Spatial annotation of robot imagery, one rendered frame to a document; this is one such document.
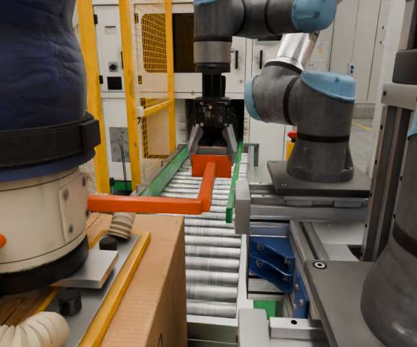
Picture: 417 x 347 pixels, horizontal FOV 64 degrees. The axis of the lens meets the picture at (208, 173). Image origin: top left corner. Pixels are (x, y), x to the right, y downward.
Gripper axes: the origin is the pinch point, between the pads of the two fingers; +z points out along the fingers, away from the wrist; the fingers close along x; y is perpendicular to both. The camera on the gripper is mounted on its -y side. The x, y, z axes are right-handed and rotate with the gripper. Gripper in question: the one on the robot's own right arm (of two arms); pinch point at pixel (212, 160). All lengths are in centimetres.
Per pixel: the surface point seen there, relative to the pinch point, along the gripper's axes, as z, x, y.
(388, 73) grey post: -19, 158, -274
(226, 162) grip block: -0.6, 3.0, 3.8
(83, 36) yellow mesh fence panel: -34, -62, -83
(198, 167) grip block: 0.8, -2.8, 3.7
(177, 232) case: 13.7, -6.8, 8.7
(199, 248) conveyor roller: 53, -8, -53
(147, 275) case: 13.8, -9.6, 24.5
